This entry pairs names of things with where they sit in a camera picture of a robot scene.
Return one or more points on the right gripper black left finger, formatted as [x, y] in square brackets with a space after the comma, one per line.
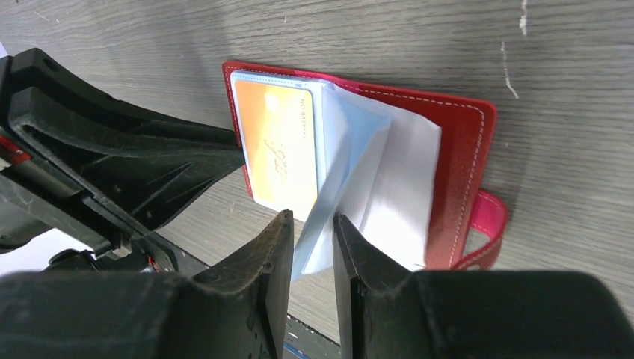
[74, 309]

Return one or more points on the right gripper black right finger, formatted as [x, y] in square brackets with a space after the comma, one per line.
[388, 311]

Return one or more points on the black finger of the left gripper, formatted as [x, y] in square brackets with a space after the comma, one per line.
[102, 170]

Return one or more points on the red leather card holder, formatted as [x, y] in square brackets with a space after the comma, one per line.
[405, 166]

